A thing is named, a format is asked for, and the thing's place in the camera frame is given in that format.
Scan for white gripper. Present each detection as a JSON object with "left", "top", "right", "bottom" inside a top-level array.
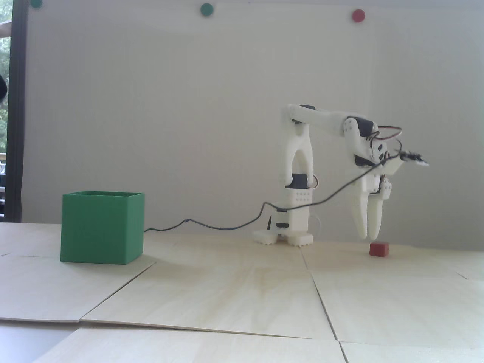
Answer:
[{"left": 351, "top": 154, "right": 404, "bottom": 241}]

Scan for white magnetic board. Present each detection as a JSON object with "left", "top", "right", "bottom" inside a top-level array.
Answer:
[{"left": 21, "top": 0, "right": 484, "bottom": 252}]

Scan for red and black servo wires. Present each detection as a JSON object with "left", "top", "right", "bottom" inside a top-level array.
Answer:
[{"left": 372, "top": 127, "right": 403, "bottom": 152}]

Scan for dark window frame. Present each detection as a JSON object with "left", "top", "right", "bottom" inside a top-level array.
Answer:
[{"left": 9, "top": 0, "right": 29, "bottom": 223}]

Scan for green box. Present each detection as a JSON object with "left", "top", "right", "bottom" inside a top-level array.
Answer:
[{"left": 60, "top": 191, "right": 146, "bottom": 264}]

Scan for small wrist camera board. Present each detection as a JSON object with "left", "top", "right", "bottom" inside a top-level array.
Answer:
[{"left": 401, "top": 150, "right": 430, "bottom": 168}]

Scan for black cable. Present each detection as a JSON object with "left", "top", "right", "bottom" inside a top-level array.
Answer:
[{"left": 144, "top": 151, "right": 403, "bottom": 233}]

